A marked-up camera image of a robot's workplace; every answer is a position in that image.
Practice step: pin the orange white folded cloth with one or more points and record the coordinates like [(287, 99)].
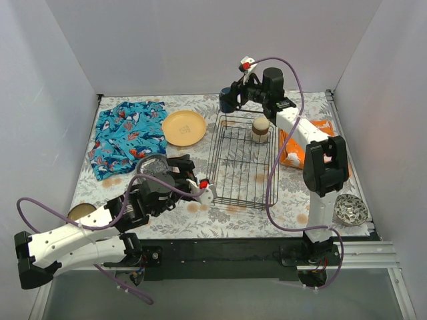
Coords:
[(294, 154)]

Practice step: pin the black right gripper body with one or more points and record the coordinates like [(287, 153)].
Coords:
[(239, 92)]

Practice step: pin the dark brown patterned bowl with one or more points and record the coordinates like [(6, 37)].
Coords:
[(80, 211)]

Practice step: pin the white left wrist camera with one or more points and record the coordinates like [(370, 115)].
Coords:
[(203, 192)]

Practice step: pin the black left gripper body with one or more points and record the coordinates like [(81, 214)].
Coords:
[(180, 170)]

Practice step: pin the black wire dish rack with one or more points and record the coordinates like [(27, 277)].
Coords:
[(241, 160)]

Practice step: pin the beige brown ceramic cup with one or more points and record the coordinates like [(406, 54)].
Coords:
[(260, 130)]

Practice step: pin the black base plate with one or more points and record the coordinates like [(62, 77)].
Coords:
[(245, 258)]

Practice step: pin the aluminium frame rail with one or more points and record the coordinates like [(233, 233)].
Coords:
[(370, 255)]

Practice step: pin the blue shark print cloth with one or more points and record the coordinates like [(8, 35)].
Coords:
[(126, 134)]

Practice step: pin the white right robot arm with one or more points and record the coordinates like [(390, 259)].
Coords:
[(325, 167)]

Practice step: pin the yellow round plate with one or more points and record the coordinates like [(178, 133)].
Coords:
[(184, 128)]

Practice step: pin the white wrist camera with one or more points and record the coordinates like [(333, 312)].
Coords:
[(247, 67), (203, 192)]

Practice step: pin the dark blue mug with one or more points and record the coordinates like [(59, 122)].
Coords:
[(228, 100)]

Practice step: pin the pink patterned bowl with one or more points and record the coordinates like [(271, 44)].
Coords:
[(350, 210)]

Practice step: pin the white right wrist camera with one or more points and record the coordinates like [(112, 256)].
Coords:
[(247, 67)]

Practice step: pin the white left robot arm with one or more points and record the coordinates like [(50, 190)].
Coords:
[(105, 236)]

